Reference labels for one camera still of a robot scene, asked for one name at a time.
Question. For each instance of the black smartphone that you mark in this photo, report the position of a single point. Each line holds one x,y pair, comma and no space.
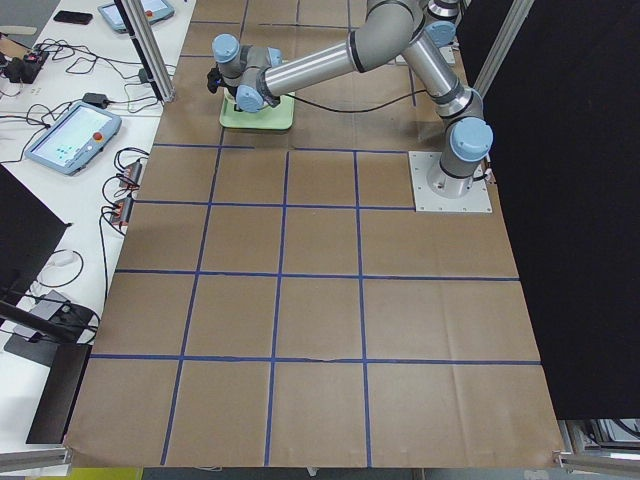
73,17

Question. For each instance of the light green plastic tray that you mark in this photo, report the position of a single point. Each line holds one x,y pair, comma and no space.
279,118

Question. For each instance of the aluminium frame post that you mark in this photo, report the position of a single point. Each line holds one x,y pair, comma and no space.
144,42

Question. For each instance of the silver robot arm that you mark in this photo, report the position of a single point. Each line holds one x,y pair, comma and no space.
256,77
442,18

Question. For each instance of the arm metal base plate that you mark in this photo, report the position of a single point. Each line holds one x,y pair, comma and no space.
436,192

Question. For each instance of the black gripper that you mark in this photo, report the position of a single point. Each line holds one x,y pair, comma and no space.
233,100

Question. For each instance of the near teach pendant tablet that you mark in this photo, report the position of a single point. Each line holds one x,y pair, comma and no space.
75,138

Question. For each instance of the black power adapter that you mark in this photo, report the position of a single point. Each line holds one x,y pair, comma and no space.
96,99
143,76

